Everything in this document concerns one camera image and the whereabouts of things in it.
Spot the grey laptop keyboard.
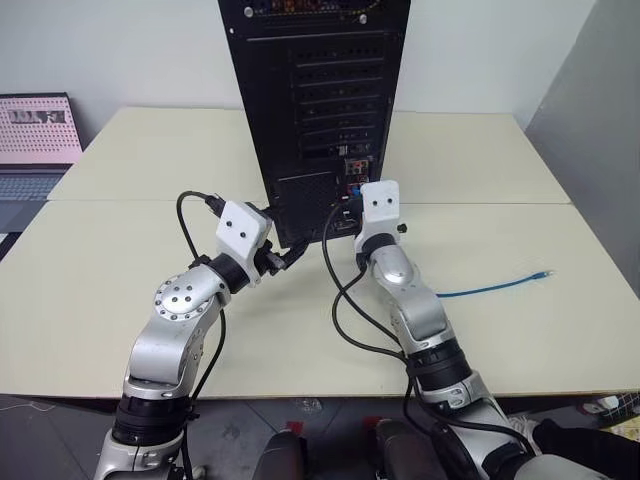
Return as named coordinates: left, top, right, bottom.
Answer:
left=0, top=163, right=70, bottom=234

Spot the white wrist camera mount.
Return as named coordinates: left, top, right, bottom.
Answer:
left=215, top=199, right=275, bottom=288
left=358, top=180, right=402, bottom=247

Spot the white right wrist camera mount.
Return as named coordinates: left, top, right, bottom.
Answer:
left=358, top=180, right=402, bottom=247

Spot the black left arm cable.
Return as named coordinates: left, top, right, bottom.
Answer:
left=175, top=190, right=227, bottom=480

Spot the black wire basket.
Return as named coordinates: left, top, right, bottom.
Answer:
left=578, top=388, right=640, bottom=442

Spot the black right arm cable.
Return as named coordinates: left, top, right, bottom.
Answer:
left=322, top=203, right=539, bottom=480

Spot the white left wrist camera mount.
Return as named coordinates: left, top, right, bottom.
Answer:
left=215, top=199, right=275, bottom=288

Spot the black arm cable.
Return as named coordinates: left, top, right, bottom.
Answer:
left=322, top=203, right=539, bottom=480
left=175, top=190, right=227, bottom=480

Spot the black computer tower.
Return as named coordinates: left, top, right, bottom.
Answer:
left=217, top=0, right=413, bottom=249

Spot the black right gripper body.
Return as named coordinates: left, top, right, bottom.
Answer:
left=340, top=195, right=365, bottom=234

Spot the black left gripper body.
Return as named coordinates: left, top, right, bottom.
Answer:
left=253, top=238, right=282, bottom=276

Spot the grey partition panel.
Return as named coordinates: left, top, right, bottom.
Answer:
left=523, top=0, right=640, bottom=306

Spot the blue ethernet cable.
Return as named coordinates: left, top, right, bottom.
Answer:
left=436, top=269, right=555, bottom=300

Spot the dark rounded shape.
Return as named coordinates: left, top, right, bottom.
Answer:
left=253, top=428, right=307, bottom=480

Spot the white shoe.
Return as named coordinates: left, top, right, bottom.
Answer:
left=507, top=413, right=542, bottom=442

